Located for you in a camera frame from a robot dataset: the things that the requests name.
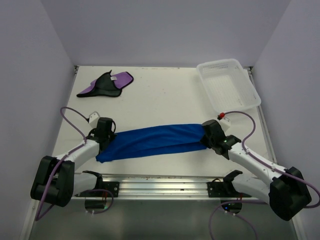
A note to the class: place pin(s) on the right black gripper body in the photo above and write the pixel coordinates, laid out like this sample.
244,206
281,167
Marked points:
207,141

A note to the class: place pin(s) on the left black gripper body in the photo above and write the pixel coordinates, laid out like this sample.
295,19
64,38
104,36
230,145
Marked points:
111,135

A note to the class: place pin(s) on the blue towel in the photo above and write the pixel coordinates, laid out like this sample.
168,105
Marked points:
153,141

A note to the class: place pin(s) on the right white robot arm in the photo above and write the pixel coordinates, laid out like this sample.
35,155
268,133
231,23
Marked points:
283,189

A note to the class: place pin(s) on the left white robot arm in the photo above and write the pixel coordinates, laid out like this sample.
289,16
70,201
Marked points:
55,181

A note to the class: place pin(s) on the purple and grey towel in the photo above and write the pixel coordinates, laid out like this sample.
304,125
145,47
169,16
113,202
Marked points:
107,85

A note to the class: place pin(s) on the white plastic basket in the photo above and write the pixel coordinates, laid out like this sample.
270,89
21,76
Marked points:
228,85

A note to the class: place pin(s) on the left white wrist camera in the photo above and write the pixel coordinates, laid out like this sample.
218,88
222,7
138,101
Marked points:
93,119

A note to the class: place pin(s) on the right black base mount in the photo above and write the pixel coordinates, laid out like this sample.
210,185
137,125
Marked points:
218,189

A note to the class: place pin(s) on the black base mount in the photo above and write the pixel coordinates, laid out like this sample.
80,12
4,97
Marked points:
112,186
218,189

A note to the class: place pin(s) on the aluminium frame rail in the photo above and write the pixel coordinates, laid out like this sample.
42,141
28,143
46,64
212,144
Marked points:
138,187

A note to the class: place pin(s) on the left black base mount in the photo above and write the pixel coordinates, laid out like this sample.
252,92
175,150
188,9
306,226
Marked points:
112,186

